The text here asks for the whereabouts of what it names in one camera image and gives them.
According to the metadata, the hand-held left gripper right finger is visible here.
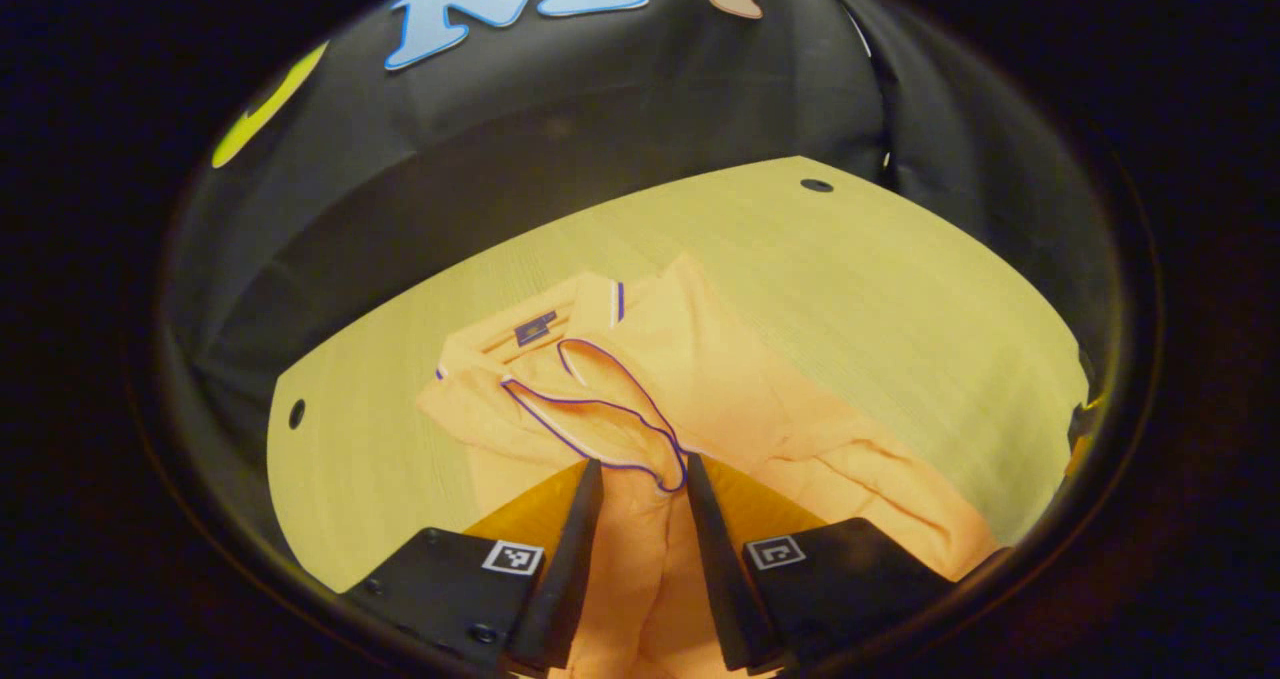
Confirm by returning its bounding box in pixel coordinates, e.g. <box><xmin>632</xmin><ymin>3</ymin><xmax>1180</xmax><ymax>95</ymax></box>
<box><xmin>683</xmin><ymin>452</ymin><xmax>959</xmax><ymax>675</ymax></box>

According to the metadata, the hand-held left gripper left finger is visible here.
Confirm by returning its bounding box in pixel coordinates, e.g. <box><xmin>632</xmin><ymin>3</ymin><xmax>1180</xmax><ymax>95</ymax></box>
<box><xmin>340</xmin><ymin>459</ymin><xmax>606</xmax><ymax>675</ymax></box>

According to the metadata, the orange T-shirt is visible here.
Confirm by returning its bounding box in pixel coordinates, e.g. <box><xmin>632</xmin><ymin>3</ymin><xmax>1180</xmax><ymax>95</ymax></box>
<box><xmin>415</xmin><ymin>254</ymin><xmax>1001</xmax><ymax>679</ymax></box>

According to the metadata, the black backdrop cloth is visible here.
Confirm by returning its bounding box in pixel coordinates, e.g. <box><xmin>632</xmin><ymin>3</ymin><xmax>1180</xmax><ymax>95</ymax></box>
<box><xmin>160</xmin><ymin>0</ymin><xmax>1123</xmax><ymax>430</ymax></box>

